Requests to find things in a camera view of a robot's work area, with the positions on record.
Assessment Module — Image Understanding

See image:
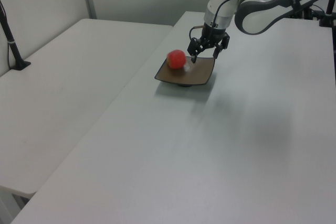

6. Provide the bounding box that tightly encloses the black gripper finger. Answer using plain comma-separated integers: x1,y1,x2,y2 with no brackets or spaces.
212,33,231,59
187,37,211,64

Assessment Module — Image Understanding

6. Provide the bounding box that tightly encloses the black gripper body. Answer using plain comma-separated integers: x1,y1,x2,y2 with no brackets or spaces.
199,23,227,45

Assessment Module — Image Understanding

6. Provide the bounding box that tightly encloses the red apple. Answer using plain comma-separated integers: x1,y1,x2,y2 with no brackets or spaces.
166,49,186,70

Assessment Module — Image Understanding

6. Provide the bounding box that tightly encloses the brown square ceramic plate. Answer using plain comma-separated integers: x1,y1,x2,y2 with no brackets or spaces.
154,56,216,89

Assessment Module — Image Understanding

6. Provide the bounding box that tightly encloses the black stand with white band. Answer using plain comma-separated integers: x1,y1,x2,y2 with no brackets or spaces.
319,0,336,28

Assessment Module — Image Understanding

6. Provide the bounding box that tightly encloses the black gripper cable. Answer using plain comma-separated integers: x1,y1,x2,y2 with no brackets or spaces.
212,0,274,28

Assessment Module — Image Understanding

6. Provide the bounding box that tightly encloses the black camera stand with base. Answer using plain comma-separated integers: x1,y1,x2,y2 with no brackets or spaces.
0,0,32,71

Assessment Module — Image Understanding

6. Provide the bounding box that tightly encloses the thin black cable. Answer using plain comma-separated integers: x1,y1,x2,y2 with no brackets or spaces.
6,42,14,69

